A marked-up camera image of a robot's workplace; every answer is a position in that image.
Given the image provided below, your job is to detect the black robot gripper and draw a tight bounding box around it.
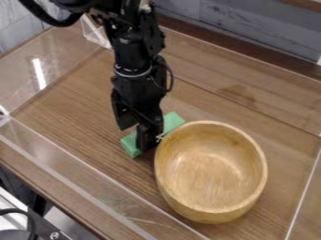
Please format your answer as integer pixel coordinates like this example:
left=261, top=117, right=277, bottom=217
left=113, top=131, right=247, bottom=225
left=112, top=64, right=172, bottom=152

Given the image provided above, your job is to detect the green rectangular block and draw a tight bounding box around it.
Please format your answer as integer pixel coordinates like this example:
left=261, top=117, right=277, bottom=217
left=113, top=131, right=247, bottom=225
left=121, top=112, right=186, bottom=158

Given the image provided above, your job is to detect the light wooden bowl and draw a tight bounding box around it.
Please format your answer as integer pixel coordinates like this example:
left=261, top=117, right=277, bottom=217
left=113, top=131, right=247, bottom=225
left=154, top=121, right=269, bottom=224

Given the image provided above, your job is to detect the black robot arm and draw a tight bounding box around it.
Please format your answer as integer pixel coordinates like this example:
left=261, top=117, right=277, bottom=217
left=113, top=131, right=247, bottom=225
left=18, top=0, right=174, bottom=151

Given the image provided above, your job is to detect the clear acrylic tray wall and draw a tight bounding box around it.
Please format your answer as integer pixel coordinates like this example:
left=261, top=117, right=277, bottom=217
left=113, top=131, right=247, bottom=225
left=0, top=18, right=321, bottom=240

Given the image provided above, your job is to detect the clear acrylic corner bracket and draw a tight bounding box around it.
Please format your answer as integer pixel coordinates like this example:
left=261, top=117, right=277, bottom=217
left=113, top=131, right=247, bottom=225
left=81, top=14, right=112, bottom=50

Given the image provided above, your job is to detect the black cable lower left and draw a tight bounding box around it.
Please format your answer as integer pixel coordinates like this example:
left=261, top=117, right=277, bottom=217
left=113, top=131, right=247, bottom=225
left=0, top=207, right=39, bottom=240

